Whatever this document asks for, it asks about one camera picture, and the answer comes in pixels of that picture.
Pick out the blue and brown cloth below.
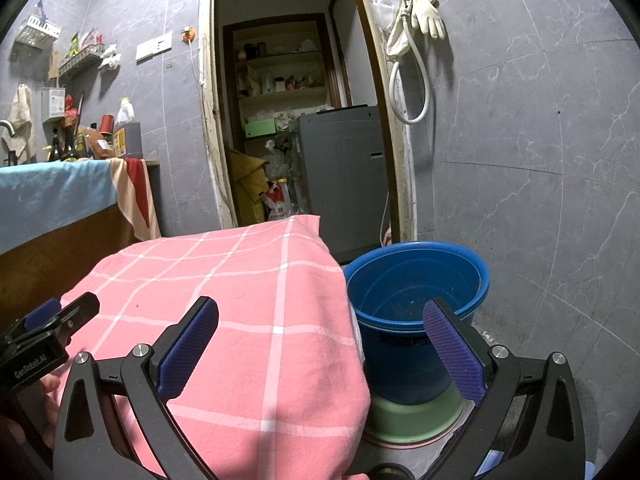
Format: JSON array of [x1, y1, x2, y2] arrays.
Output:
[[0, 157, 163, 331]]

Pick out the wall rack with packets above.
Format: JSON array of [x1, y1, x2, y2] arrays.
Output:
[[57, 27, 107, 79]]

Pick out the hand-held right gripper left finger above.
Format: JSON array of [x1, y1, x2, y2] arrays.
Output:
[[52, 296, 219, 480]]

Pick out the yellow cardboard box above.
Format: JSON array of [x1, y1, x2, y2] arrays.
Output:
[[230, 147, 271, 226]]

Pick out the beige hanging rag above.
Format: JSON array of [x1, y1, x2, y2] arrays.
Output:
[[10, 84, 37, 162]]

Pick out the blue bucket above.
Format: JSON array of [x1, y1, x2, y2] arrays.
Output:
[[343, 241, 491, 406]]

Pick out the pink checked blanket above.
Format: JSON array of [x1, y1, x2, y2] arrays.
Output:
[[59, 215, 371, 480]]

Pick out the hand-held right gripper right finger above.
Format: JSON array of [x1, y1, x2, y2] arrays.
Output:
[[423, 298, 586, 480]]

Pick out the grey washing machine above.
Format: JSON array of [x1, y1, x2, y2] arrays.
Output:
[[298, 105, 394, 265]]

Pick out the green box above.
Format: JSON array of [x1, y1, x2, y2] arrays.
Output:
[[245, 117, 278, 139]]

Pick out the green basin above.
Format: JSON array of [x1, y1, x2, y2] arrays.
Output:
[[367, 385, 468, 444]]

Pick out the clear plastic bag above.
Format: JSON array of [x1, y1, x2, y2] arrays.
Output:
[[372, 0, 401, 31]]

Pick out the red and white plastic bag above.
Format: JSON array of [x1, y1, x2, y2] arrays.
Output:
[[262, 180, 296, 221]]

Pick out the grey metal utensil holder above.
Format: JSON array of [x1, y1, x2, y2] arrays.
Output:
[[41, 87, 66, 122]]

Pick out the person's left hand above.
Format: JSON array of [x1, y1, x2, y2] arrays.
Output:
[[0, 365, 63, 461]]

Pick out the pile of crumpled bags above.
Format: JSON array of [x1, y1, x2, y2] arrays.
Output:
[[265, 112, 301, 181]]

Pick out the cream rubber gloves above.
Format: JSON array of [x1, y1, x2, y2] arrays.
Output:
[[412, 0, 447, 40]]

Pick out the white wall basket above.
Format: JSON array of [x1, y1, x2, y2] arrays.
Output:
[[14, 14, 62, 51]]

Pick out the cooking oil bottle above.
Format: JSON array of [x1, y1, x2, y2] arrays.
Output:
[[114, 97, 144, 158]]

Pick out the wooden storage shelf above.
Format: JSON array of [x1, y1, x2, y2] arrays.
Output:
[[222, 12, 351, 157]]

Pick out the metal faucet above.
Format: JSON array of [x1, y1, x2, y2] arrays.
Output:
[[0, 120, 19, 166]]

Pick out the wooden door frame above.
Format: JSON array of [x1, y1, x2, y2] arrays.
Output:
[[197, 0, 419, 247]]

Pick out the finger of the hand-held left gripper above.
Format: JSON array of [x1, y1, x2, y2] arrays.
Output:
[[0, 298, 61, 346], [50, 292, 100, 346]]

